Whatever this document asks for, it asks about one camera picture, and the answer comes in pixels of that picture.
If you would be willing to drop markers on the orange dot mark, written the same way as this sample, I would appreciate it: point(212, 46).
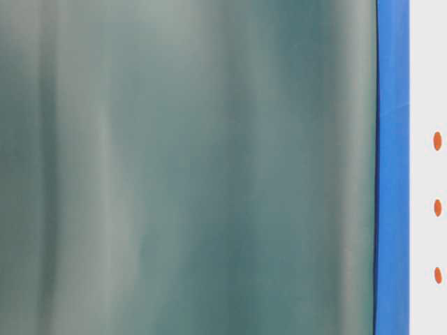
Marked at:
point(437, 275)
point(437, 140)
point(437, 207)

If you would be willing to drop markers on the middle orange dot mark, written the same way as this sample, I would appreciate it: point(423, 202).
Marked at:
point(437, 207)

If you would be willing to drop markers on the green curtain backdrop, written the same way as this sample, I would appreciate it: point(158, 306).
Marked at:
point(187, 167)

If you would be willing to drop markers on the blue table mat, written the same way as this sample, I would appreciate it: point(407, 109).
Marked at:
point(391, 268)

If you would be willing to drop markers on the large white base board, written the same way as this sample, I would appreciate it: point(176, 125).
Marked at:
point(427, 166)

